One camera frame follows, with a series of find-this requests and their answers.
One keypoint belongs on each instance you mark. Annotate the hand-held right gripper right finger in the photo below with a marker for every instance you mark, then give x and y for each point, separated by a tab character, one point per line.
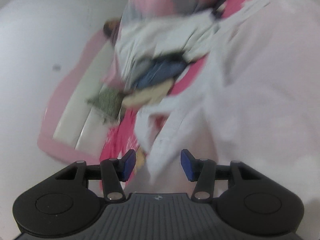
187	165

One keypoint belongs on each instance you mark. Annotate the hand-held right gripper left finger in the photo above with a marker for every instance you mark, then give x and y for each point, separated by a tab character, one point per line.
129	166

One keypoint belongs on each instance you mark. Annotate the white shirt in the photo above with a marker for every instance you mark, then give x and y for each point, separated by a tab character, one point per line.
250	92

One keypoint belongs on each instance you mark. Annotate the green patterned pillow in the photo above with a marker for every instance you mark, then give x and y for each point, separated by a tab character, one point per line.
107	100

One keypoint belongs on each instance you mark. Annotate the beige garment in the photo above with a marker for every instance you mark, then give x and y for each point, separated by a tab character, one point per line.
147	96

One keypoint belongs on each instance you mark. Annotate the pink and cream headboard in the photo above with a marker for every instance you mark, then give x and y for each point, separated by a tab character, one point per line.
75	105

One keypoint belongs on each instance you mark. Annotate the pink pillow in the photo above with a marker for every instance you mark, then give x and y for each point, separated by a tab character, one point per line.
112	77

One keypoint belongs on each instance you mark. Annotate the blue jeans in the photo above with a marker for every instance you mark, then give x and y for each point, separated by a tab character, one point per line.
160	73

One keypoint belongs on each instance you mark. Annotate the white bulky garment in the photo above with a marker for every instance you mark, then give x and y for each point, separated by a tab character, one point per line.
162	37

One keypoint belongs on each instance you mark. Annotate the brown-haired doll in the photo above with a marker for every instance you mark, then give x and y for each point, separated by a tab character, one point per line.
110	27

